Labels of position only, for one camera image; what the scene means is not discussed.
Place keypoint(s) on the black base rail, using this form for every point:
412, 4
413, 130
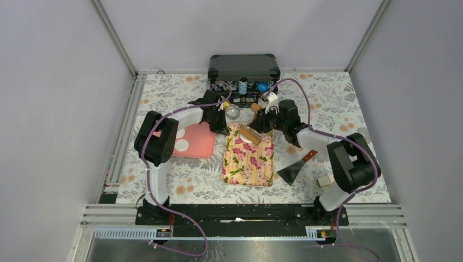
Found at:
234, 220

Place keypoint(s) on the blue white chip stack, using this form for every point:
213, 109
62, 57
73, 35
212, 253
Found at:
242, 86

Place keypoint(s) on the white dough wrapper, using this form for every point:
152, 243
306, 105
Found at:
180, 133
181, 145

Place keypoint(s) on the white dough wrapper lower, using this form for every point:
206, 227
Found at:
181, 145

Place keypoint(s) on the blue small blind button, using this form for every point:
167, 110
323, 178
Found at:
262, 86

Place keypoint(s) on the black poker chip case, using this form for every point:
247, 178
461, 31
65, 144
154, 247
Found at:
225, 71

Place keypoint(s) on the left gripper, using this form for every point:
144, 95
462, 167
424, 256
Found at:
221, 127

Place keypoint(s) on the orange green sticky notes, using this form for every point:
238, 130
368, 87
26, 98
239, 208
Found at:
225, 105

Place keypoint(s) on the pink plastic tray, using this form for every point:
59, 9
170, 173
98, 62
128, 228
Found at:
201, 142

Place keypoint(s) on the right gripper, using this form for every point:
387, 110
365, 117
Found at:
260, 124

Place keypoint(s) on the white green eraser block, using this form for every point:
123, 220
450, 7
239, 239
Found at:
325, 181

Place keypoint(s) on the white dough wrapper upper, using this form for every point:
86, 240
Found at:
180, 133

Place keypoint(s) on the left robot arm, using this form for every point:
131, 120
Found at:
156, 138

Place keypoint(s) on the floral yellow tray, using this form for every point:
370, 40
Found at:
248, 164

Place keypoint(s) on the wooden double-ended rolling pin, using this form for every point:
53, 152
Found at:
247, 133

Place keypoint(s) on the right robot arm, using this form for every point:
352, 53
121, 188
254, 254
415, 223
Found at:
352, 162

